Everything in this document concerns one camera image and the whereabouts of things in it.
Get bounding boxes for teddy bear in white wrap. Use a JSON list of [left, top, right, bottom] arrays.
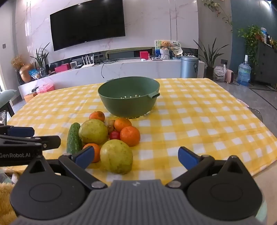
[[160, 41, 171, 59]]

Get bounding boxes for olive green long speaker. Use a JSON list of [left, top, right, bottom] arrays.
[[105, 48, 153, 60]]

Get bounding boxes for orange cardboard box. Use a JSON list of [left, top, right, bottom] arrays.
[[24, 92, 38, 102]]

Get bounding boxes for dark grey cabinet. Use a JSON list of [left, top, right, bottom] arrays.
[[254, 40, 277, 86]]

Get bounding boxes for black cable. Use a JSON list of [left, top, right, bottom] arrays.
[[101, 59, 118, 79]]

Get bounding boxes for blue water jug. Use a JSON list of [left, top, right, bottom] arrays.
[[237, 55, 252, 86]]

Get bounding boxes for bronze vase with dried flowers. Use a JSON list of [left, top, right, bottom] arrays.
[[11, 55, 34, 84]]

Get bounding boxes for grey pedal bin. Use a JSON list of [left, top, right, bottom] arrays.
[[181, 56, 199, 79]]

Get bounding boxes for magenta box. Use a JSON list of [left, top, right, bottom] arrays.
[[55, 64, 71, 73]]

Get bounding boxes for long-leaf potted plant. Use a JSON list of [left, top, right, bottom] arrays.
[[193, 38, 229, 79]]

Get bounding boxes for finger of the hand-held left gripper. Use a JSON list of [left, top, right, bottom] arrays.
[[0, 134, 61, 151], [0, 125, 35, 138]]

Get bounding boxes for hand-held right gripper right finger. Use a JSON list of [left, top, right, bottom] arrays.
[[166, 146, 249, 191]]

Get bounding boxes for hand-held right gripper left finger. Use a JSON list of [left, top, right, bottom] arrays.
[[28, 146, 107, 190]]

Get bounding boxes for plant in glass vase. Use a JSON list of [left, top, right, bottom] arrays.
[[30, 43, 51, 77]]

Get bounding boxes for pink storage boxes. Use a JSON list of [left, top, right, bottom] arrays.
[[36, 83, 54, 94]]

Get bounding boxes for green cucumber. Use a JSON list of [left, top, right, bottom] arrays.
[[66, 122, 83, 155]]

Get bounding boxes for clear plastic chair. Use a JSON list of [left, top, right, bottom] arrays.
[[237, 98, 263, 123]]

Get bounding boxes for hanging vine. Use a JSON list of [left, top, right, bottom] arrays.
[[202, 0, 234, 31]]

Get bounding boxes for painted picture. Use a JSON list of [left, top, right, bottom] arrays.
[[155, 40, 180, 58]]

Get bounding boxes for trailing green pothos plant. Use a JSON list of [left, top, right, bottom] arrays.
[[237, 25, 263, 66]]

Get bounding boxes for painted paper fan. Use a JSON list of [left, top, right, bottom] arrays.
[[170, 43, 183, 57]]

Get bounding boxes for yellow checkered tablecloth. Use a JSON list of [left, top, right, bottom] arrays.
[[6, 78, 277, 182]]

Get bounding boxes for pink space heater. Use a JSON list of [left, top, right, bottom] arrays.
[[225, 69, 235, 83]]

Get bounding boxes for white marble television console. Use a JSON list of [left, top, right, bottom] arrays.
[[18, 58, 205, 100]]

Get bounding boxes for white router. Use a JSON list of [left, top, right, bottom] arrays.
[[81, 55, 96, 68]]

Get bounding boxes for large yellow-green pomelo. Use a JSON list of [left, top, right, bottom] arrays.
[[100, 139, 133, 175]]

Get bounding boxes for green colander bowl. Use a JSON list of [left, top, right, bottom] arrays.
[[98, 76, 161, 119]]

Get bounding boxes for white plastic bag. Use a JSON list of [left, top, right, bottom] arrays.
[[213, 65, 227, 81]]

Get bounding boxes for green cushioned chair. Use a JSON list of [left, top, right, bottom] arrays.
[[0, 89, 17, 118]]

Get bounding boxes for black wall television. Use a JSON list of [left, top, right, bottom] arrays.
[[50, 4, 126, 52]]

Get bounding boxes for yellow fuzzy cloth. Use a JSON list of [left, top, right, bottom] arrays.
[[0, 182, 18, 224]]

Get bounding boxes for orange tangerine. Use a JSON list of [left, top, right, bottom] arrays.
[[114, 118, 132, 133], [83, 143, 101, 163], [89, 111, 105, 122], [120, 126, 141, 147]]

